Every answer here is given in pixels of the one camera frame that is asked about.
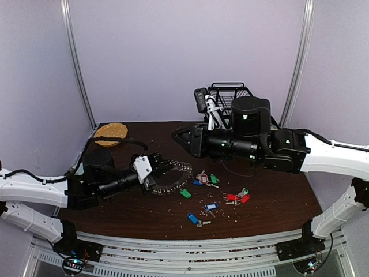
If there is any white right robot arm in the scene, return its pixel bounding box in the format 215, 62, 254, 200
171, 96, 368, 255

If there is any mixed colour key tag bunch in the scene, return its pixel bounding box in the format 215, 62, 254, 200
192, 170, 220, 189

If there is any red key tag bunch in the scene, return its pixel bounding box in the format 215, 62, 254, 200
222, 188, 251, 206

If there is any metal disc with key rings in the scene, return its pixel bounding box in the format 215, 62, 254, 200
152, 161, 193, 195

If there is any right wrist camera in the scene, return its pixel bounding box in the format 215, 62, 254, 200
194, 88, 226, 131

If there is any black wire dish rack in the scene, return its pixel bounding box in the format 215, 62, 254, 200
203, 82, 280, 136

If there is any yellow dotted plate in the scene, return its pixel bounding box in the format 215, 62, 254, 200
94, 123, 128, 147

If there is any left aluminium frame post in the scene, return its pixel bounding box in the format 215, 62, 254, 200
60, 0, 96, 128

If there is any right aluminium frame post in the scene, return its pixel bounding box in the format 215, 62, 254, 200
280, 0, 316, 128

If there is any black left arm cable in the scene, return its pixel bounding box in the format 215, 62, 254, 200
0, 138, 149, 185

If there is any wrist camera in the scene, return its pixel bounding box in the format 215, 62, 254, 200
133, 152, 163, 185
194, 88, 226, 131

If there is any aluminium frame post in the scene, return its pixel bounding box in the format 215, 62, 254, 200
280, 0, 316, 128
60, 0, 96, 128

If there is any blue key tag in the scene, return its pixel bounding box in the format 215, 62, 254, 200
205, 203, 219, 218
187, 213, 212, 227

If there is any green key tag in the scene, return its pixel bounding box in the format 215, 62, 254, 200
180, 189, 192, 199

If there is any aluminium front rail base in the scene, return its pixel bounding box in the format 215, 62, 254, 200
22, 224, 347, 277

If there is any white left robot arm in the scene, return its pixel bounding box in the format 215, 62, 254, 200
1, 148, 176, 256

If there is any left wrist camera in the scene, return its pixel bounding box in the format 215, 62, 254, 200
133, 152, 163, 185

